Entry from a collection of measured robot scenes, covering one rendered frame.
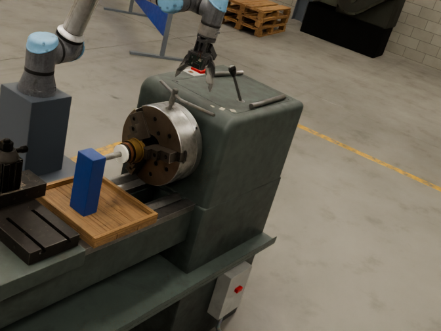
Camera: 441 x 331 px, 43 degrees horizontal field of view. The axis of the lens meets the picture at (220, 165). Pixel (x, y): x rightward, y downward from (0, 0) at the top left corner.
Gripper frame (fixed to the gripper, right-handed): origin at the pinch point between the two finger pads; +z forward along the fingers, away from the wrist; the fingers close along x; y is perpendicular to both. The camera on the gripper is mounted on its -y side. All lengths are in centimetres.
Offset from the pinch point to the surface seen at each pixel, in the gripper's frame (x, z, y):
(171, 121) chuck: 1.4, 10.3, 16.8
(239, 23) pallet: -171, 142, -726
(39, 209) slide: -17, 36, 64
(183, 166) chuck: 11.3, 24.8, 17.6
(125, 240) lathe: 6, 49, 42
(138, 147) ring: -4.9, 21.6, 25.0
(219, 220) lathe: 28, 54, -5
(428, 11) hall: 109, 38, -972
